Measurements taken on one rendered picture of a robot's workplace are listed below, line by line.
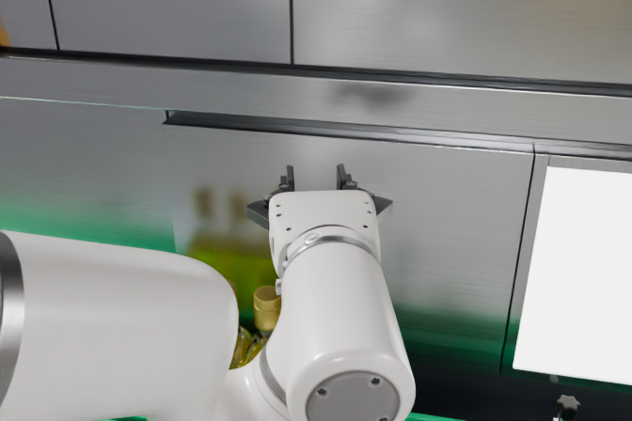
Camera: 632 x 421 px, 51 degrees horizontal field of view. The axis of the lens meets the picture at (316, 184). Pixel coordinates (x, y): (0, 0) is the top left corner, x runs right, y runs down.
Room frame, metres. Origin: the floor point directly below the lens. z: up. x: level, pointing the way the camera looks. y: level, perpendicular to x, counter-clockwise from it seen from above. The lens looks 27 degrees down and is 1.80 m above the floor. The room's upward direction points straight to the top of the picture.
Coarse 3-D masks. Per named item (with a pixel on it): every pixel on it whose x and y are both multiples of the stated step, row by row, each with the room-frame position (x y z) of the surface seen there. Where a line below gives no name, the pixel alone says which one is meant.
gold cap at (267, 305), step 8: (264, 288) 0.66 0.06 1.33; (272, 288) 0.66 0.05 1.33; (256, 296) 0.64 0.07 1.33; (264, 296) 0.64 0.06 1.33; (272, 296) 0.64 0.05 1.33; (280, 296) 0.64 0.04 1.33; (256, 304) 0.64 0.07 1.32; (264, 304) 0.63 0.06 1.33; (272, 304) 0.63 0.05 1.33; (280, 304) 0.65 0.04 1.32; (256, 312) 0.64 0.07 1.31; (264, 312) 0.63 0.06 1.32; (272, 312) 0.63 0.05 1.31; (280, 312) 0.64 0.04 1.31; (256, 320) 0.64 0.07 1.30; (264, 320) 0.63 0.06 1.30; (272, 320) 0.63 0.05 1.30; (264, 328) 0.63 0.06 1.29; (272, 328) 0.63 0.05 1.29
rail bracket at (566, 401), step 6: (564, 396) 0.64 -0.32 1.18; (558, 402) 0.63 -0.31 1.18; (564, 402) 0.62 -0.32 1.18; (570, 402) 0.62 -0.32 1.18; (576, 402) 0.62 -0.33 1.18; (558, 408) 0.62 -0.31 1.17; (564, 408) 0.62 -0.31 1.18; (570, 408) 0.62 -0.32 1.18; (576, 408) 0.61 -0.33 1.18; (558, 414) 0.65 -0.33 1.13; (564, 414) 0.61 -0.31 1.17; (570, 414) 0.61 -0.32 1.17; (576, 414) 0.61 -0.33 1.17; (552, 420) 0.64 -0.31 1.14; (558, 420) 0.63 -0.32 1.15; (564, 420) 0.62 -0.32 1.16; (570, 420) 0.62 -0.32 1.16
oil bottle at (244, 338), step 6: (240, 330) 0.67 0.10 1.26; (246, 330) 0.68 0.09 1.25; (240, 336) 0.66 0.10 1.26; (246, 336) 0.66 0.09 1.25; (240, 342) 0.65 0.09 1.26; (246, 342) 0.66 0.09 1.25; (234, 348) 0.64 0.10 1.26; (240, 348) 0.64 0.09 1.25; (246, 348) 0.65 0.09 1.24; (234, 354) 0.63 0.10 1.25; (240, 354) 0.64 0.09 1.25; (234, 360) 0.63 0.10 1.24; (240, 360) 0.63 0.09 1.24; (234, 366) 0.63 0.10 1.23; (240, 366) 0.63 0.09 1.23
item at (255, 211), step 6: (252, 204) 0.57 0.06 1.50; (258, 204) 0.57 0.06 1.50; (264, 204) 0.57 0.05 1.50; (246, 210) 0.56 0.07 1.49; (252, 210) 0.56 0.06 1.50; (258, 210) 0.56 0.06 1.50; (264, 210) 0.56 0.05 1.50; (246, 216) 0.56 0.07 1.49; (252, 216) 0.56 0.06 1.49; (258, 216) 0.55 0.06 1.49; (264, 216) 0.54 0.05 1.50; (258, 222) 0.55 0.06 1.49; (264, 222) 0.54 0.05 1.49; (264, 228) 0.54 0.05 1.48
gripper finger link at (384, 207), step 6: (378, 198) 0.58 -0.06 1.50; (384, 198) 0.58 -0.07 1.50; (378, 204) 0.57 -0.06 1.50; (384, 204) 0.57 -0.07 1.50; (390, 204) 0.57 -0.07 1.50; (378, 210) 0.56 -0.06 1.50; (384, 210) 0.56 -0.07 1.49; (390, 210) 0.57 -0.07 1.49; (378, 216) 0.55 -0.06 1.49; (384, 216) 0.56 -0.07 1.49; (378, 222) 0.55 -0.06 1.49
